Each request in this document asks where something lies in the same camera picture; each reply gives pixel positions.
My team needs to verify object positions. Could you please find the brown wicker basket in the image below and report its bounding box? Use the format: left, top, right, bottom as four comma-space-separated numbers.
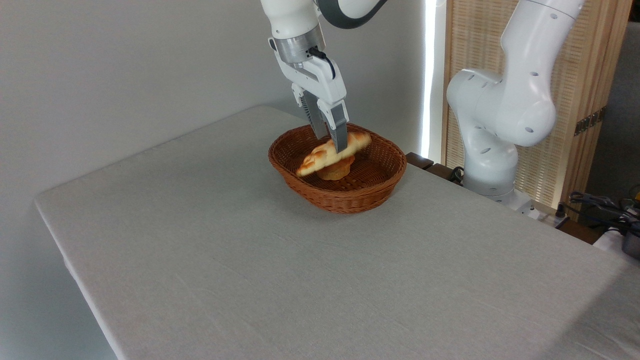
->
268, 122, 408, 215

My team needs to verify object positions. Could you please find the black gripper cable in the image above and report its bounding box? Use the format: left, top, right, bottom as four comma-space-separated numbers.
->
308, 46, 337, 81

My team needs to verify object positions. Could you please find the grey tablecloth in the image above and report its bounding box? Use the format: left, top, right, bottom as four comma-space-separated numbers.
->
34, 105, 640, 360

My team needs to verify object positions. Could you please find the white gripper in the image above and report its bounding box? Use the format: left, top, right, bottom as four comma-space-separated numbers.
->
272, 49, 350, 154

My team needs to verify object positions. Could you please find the black cable bundle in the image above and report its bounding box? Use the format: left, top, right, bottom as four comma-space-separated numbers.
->
556, 191, 640, 237

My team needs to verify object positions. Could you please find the flower-shaped golden bread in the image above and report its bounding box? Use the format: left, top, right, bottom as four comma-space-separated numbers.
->
316, 155, 356, 181

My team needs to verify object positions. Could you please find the braided golden bread loaf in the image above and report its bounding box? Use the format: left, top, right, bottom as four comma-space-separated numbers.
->
296, 131, 373, 177

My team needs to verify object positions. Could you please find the dark wooden bench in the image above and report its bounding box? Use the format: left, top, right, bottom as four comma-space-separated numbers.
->
405, 152, 466, 186

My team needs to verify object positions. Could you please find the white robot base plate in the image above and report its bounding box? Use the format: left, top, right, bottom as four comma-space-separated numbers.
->
487, 189, 543, 221

